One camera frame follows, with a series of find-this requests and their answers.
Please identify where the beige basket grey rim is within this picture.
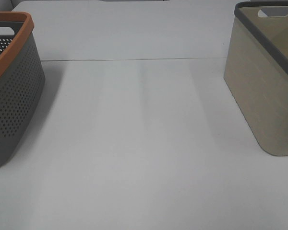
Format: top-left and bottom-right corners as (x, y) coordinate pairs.
(224, 1), (288, 156)

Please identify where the grey perforated basket orange rim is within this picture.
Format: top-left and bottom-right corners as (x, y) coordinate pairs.
(0, 11), (45, 167)

